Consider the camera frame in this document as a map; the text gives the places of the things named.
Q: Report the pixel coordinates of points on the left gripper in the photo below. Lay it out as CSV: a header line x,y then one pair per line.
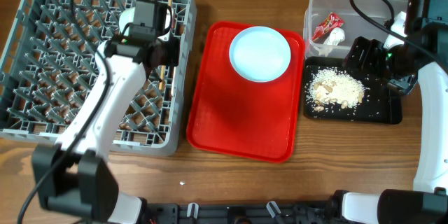
x,y
174,47

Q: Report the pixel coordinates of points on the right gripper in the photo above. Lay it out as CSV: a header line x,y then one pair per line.
x,y
372,48

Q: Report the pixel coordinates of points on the wooden chopstick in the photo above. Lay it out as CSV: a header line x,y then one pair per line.
x,y
163,67

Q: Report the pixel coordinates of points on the white paper wrapper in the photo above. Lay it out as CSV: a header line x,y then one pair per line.
x,y
336,36

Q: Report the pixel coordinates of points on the rice and food scraps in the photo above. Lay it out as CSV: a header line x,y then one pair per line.
x,y
329,87

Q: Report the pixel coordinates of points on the light green bowl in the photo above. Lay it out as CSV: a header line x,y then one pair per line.
x,y
125,21

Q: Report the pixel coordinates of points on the red sauce packet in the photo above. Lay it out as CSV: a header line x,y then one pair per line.
x,y
331,22

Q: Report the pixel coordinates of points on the red plastic serving tray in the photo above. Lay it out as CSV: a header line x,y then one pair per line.
x,y
235,116

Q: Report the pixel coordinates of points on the light blue round plate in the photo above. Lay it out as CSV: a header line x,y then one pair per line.
x,y
259,54

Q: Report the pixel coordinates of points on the white plastic fork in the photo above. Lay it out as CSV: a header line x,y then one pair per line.
x,y
173,83

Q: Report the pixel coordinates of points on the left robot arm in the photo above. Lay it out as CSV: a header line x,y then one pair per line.
x,y
72,177

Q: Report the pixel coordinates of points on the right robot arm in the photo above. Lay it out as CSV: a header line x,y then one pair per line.
x,y
420,59

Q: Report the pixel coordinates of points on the clear plastic waste bin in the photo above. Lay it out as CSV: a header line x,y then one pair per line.
x,y
354,26

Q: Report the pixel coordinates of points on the grey plastic dishwasher rack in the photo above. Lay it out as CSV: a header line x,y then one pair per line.
x,y
48,69

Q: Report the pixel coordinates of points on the black plastic tray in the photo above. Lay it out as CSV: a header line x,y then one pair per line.
x,y
379,104

